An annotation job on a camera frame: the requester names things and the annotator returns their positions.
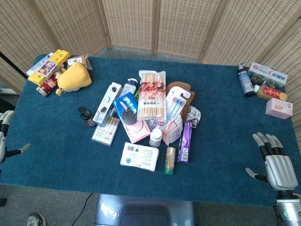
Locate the green-capped toothpick jar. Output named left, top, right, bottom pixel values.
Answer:
left=163, top=146, right=176, bottom=175

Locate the blue table cloth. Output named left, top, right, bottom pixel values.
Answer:
left=0, top=54, right=301, bottom=207

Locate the small blue-white packet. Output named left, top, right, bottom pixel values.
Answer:
left=149, top=119, right=168, bottom=130

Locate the brown white snack packet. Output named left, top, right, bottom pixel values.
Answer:
left=67, top=54, right=93, bottom=71

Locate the coloured marker pen pack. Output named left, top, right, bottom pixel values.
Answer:
left=91, top=116, right=121, bottom=146

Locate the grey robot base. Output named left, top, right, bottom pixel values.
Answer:
left=93, top=193, right=196, bottom=226

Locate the purple long snack box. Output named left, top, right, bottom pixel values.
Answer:
left=177, top=120, right=194, bottom=164

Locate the bamboo folding screen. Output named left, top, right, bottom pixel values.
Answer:
left=0, top=0, right=301, bottom=132

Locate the white toothpaste box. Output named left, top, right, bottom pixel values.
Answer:
left=248, top=62, right=289, bottom=88

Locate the white tissue pack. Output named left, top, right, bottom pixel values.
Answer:
left=119, top=142, right=160, bottom=172

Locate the small white pill bottle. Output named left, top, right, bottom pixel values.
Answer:
left=149, top=128, right=163, bottom=148

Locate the black floor cable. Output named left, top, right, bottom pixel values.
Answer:
left=69, top=193, right=93, bottom=226

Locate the yellow cheese-shaped box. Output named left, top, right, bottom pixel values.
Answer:
left=27, top=48, right=71, bottom=87

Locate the grey sneaker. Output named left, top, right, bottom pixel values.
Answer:
left=26, top=212, right=47, bottom=226

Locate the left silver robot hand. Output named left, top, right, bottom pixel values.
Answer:
left=0, top=110, right=32, bottom=165

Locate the brown red-label drink bottle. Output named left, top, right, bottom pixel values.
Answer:
left=253, top=84, right=288, bottom=102

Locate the black pump bottle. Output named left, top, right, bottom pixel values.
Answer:
left=237, top=61, right=255, bottom=97

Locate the pink small box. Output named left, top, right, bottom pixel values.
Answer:
left=265, top=97, right=294, bottom=120

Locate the blue Oreo cookie pack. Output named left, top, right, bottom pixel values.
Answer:
left=113, top=92, right=138, bottom=125

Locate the white blue long box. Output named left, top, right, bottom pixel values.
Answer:
left=25, top=52, right=55, bottom=77

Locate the white blue-capped lotion bottle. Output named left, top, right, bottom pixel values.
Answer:
left=121, top=78, right=139, bottom=97

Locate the toothbrush blister pack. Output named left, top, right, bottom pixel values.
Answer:
left=165, top=86, right=191, bottom=121

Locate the pink wet wipes pack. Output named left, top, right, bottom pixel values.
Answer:
left=162, top=114, right=183, bottom=146

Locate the yellow plush toy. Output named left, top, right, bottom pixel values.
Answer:
left=55, top=61, right=93, bottom=96

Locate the disposable bamboo chopsticks pack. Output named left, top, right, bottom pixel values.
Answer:
left=137, top=70, right=167, bottom=121

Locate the purple card pack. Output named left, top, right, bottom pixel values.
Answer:
left=36, top=60, right=59, bottom=78

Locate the red snack can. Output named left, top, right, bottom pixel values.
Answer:
left=36, top=73, right=61, bottom=97

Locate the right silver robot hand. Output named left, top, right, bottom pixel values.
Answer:
left=245, top=132, right=298, bottom=192

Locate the crumpled silver snack bag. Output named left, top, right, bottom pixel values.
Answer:
left=187, top=105, right=202, bottom=124

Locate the pink round-print box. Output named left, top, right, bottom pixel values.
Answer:
left=122, top=119, right=151, bottom=144

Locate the dark green round object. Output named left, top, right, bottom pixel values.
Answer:
left=250, top=73, right=268, bottom=87

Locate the white Oreo cookie box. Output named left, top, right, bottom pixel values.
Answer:
left=92, top=82, right=123, bottom=127

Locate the small dark sauce bottle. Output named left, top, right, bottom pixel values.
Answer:
left=78, top=106, right=96, bottom=128

